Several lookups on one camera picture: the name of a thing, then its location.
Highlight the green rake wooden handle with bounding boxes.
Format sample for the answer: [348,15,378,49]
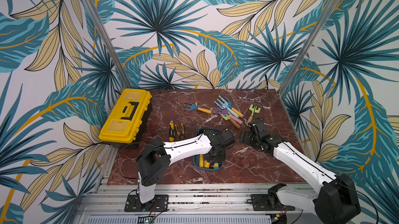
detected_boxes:
[246,104,261,126]

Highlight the blue claw rake yellow handle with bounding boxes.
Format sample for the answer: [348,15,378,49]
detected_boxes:
[183,102,212,114]

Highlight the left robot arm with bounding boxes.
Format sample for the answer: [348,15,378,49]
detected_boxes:
[136,129,235,205]

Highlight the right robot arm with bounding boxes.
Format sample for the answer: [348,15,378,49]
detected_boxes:
[240,118,361,224]

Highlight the teal storage tray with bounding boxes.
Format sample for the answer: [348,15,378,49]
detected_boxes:
[192,127,225,172]

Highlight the purple small rake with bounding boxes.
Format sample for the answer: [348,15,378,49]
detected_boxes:
[216,109,242,129]

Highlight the yellow plastic toolbox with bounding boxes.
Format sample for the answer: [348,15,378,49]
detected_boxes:
[99,89,152,146]

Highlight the yellow handled pliers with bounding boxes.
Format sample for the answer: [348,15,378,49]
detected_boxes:
[175,123,186,140]

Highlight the teal fork yellow handle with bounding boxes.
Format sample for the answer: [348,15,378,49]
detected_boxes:
[221,97,244,118]

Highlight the light blue fork pink handle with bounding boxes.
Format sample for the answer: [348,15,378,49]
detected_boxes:
[214,95,240,119]

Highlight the aluminium rail frame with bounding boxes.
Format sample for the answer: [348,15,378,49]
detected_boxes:
[71,183,348,224]

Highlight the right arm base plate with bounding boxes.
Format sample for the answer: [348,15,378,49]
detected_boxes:
[246,194,295,213]

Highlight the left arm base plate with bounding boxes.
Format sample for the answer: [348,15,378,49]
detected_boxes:
[124,195,169,213]

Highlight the left aluminium corner post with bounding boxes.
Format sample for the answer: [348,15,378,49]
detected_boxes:
[82,0,132,88]

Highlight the aluminium corner post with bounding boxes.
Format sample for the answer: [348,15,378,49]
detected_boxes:
[82,0,132,88]
[277,0,340,96]

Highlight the right aluminium corner post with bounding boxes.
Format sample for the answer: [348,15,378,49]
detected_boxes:
[277,0,340,96]

